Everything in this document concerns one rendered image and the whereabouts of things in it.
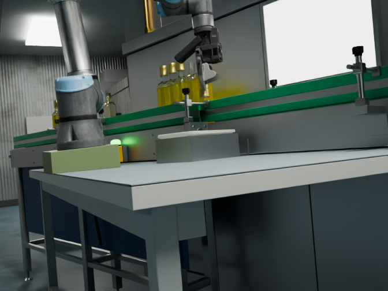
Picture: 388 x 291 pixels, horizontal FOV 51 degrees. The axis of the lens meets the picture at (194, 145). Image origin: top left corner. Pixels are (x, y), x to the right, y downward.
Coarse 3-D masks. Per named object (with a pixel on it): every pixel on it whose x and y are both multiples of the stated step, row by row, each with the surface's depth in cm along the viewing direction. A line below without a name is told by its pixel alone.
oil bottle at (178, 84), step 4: (180, 76) 170; (184, 76) 170; (176, 80) 170; (180, 80) 168; (176, 84) 170; (180, 84) 168; (176, 88) 170; (180, 88) 168; (176, 92) 170; (180, 92) 168; (176, 96) 170; (180, 96) 168; (176, 100) 170; (180, 100) 168
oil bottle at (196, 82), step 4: (196, 76) 161; (196, 80) 161; (196, 84) 162; (208, 84) 161; (196, 88) 162; (208, 88) 161; (196, 92) 162; (196, 96) 162; (196, 100) 162; (200, 100) 160
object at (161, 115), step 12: (156, 108) 163; (168, 108) 158; (180, 108) 153; (108, 120) 190; (120, 120) 182; (132, 120) 176; (144, 120) 170; (156, 120) 164; (168, 120) 158; (180, 120) 153; (36, 132) 249; (48, 132) 237; (108, 132) 190; (120, 132) 183; (24, 144) 264; (36, 144) 250
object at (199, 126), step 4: (184, 124) 149; (188, 124) 147; (192, 124) 148; (196, 124) 149; (200, 124) 151; (204, 124) 152; (188, 128) 148; (192, 128) 148; (196, 128) 149; (200, 128) 150; (204, 128) 152
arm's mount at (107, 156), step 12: (108, 144) 131; (48, 156) 121; (60, 156) 118; (72, 156) 120; (84, 156) 121; (96, 156) 123; (108, 156) 124; (48, 168) 123; (60, 168) 118; (72, 168) 119; (84, 168) 121; (96, 168) 123; (108, 168) 124
